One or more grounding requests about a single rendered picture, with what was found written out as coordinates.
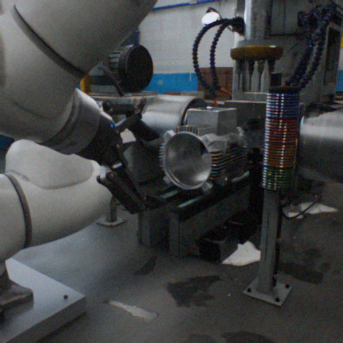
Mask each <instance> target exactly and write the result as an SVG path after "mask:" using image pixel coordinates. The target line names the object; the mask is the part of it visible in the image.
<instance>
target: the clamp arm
mask: <svg viewBox="0 0 343 343"><path fill-rule="evenodd" d="M281 75H282V73H281V72H271V73H270V81H269V86H281Z"/></svg>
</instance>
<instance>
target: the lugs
mask: <svg viewBox="0 0 343 343"><path fill-rule="evenodd" d="M244 133H245V132H244V131H243V130H242V129H241V127H237V128H236V129H234V134H237V135H243V134H244ZM172 135H175V133H174V132H173V131H172V130H169V131H167V132H166V134H165V135H164V136H163V138H164V139H165V140H166V141H168V139H169V138H170V137H171V136H172ZM202 140H203V142H204V143H205V145H206V146H207V147H208V146H211V145H212V144H214V143H215V141H216V140H215V139H214V138H213V136H212V135H211V134H209V135H206V136H205V137H204V138H203V139H202ZM163 179H164V181H165V182H166V183H167V185H170V184H172V183H173V182H172V181H171V180H170V178H169V177H168V175H166V176H164V177H163ZM200 187H201V188H202V189H203V191H204V192H208V191H209V190H210V188H213V187H214V184H213V183H212V182H211V181H208V182H206V183H205V184H204V185H202V186H200Z"/></svg>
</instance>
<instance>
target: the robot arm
mask: <svg viewBox="0 0 343 343"><path fill-rule="evenodd" d="M158 1H159V0H0V134H1V135H6V136H8V137H12V138H14V141H15V143H12V145H11V147H10V148H9V151H8V152H7V155H6V169H5V174H0V326H1V325H3V323H4V321H5V315H4V312H6V311H7V310H10V309H11V308H12V307H15V306H17V305H21V304H23V303H27V302H29V301H31V300H32V299H33V291H32V289H30V288H28V287H24V286H21V285H18V284H16V283H15V282H14V281H13V280H12V279H10V278H9V275H8V272H7V268H6V263H5V262H6V261H7V260H9V258H10V257H12V256H14V255H15V254H17V253H18V252H20V250H23V249H28V248H31V247H36V246H40V245H43V244H46V243H49V242H52V241H56V240H58V239H61V238H65V237H67V236H70V235H72V234H75V233H77V232H80V230H82V229H83V228H86V227H87V226H89V225H91V224H92V223H93V222H95V221H96V220H97V219H98V218H100V217H101V216H102V215H103V214H104V213H105V211H106V210H107V209H108V207H109V204H110V203H111V198H112V195H113V196H114V197H115V198H116V199H118V201H119V202H120V203H121V204H122V205H123V206H124V207H125V208H126V210H127V211H128V212H129V213H130V214H137V213H140V212H144V211H145V208H148V207H151V206H152V207H156V206H161V205H164V204H167V200H166V199H165V198H162V197H160V196H157V195H155V194H152V193H150V192H142V190H141V188H140V186H139V184H138V183H137V182H136V181H135V178H134V177H133V174H132V173H131V170H130V169H129V167H128V165H129V162H128V161H127V160H126V158H125V156H124V153H123V138H121V132H123V131H124V130H125V129H128V130H130V131H131V132H133V133H134V134H135V135H137V136H139V137H140V138H142V139H144V140H145V141H152V140H154V139H158V138H160V135H159V133H158V132H157V131H154V130H153V129H152V128H151V127H149V126H147V125H146V124H145V122H143V121H142V120H141V119H142V114H141V113H138V114H135V110H137V107H135V105H121V104H112V103H111V102H110V101H108V100H104V101H103V102H101V103H99V104H97V103H96V102H95V101H94V99H92V98H91V97H89V96H88V95H87V94H85V93H83V92H81V91H80V90H79V89H78V88H77V86H78V85H79V83H80V82H81V80H82V79H83V78H84V77H85V76H86V75H87V74H88V73H89V72H90V71H91V70H92V68H94V67H95V66H96V65H97V64H98V63H99V62H101V61H103V60H105V59H106V58H107V57H108V56H109V55H110V54H112V53H113V52H114V51H115V50H116V49H117V48H118V47H119V46H120V45H121V44H122V43H123V42H124V41H125V40H126V39H127V38H128V37H129V36H130V35H131V33H132V32H134V31H135V30H136V29H137V27H138V26H139V24H140V23H141V22H142V21H143V20H144V19H145V18H146V17H147V16H148V14H149V13H150V11H151V10H152V8H154V7H155V5H156V3H157V2H158ZM109 115H125V116H126V118H125V119H123V120H122V121H120V122H119V123H118V124H116V125H114V123H113V120H112V118H111V117H110V116H109ZM119 160H120V162H121V163H120V164H118V165H113V164H114V163H117V162H118V161H119Z"/></svg>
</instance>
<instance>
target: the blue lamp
mask: <svg viewBox="0 0 343 343"><path fill-rule="evenodd" d="M300 96H301V92H269V91H268V92H267V103H266V105H267V106H266V116H267V117H278V118H294V117H299V108H300V102H301V101H300V99H301V97H300Z"/></svg>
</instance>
